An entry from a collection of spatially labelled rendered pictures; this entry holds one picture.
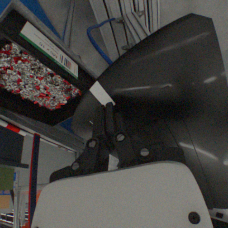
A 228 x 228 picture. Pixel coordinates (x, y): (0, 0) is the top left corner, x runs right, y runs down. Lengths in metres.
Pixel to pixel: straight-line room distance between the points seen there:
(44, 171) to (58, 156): 0.19
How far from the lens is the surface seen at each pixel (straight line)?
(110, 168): 0.30
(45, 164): 1.38
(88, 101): 0.16
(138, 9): 1.08
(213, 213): 0.28
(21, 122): 0.44
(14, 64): 0.28
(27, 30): 0.25
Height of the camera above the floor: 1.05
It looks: 29 degrees down
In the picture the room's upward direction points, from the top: 169 degrees clockwise
